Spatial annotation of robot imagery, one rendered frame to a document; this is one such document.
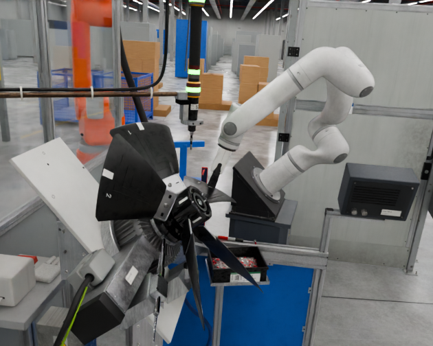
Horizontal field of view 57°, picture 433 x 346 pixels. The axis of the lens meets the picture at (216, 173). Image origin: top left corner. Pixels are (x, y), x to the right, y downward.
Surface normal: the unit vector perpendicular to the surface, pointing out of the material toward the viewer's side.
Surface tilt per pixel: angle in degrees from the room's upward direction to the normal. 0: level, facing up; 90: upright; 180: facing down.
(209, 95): 90
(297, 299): 90
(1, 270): 0
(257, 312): 90
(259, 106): 59
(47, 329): 90
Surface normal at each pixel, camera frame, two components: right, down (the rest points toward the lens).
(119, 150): 0.81, -0.16
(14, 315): 0.06, -0.95
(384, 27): -0.12, 0.32
